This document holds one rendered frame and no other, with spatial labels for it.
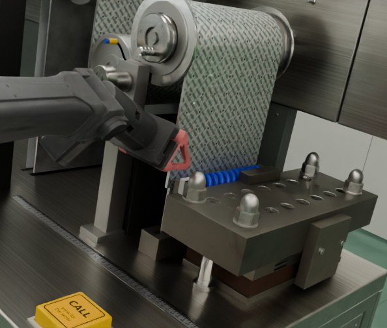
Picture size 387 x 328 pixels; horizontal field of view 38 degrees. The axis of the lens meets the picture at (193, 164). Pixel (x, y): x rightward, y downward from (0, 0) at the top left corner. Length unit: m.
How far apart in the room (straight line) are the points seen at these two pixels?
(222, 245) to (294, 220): 0.13
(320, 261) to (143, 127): 0.37
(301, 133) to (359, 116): 2.83
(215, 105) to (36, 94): 0.44
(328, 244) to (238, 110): 0.27
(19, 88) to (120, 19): 0.55
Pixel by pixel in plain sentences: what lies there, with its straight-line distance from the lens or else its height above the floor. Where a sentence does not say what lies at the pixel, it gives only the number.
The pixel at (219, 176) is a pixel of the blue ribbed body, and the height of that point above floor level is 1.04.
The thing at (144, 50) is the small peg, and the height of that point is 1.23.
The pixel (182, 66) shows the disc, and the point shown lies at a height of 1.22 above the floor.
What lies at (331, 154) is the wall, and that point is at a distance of 3.79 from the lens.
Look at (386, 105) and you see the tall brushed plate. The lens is 1.04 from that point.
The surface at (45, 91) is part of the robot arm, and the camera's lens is 0.58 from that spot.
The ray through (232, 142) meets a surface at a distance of 1.00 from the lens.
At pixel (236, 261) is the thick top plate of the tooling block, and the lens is 0.79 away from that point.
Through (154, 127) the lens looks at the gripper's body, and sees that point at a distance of 0.81.
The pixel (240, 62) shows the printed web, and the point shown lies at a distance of 0.95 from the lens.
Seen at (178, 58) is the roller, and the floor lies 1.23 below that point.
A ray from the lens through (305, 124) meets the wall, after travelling 3.87.
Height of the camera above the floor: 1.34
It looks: 18 degrees down
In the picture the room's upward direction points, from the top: 11 degrees clockwise
